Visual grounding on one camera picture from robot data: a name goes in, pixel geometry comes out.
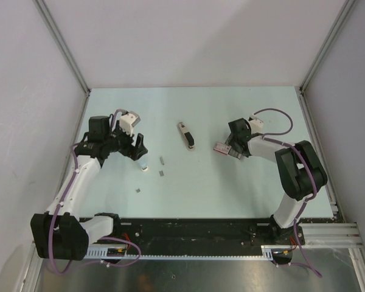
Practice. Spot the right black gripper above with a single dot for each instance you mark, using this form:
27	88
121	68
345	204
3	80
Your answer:
230	142

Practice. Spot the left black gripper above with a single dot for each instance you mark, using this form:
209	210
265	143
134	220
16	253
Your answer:
139	149

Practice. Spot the red white staple box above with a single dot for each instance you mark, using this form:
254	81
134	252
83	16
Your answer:
227	150

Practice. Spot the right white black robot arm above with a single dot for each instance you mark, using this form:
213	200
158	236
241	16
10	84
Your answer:
300	171

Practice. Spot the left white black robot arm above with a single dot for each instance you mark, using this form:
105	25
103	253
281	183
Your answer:
58	232

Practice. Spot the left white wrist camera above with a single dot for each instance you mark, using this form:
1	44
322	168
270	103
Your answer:
128	121

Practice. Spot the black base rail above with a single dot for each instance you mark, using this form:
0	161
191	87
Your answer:
204	237

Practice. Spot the aluminium frame rails right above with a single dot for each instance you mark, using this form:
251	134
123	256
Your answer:
331	235

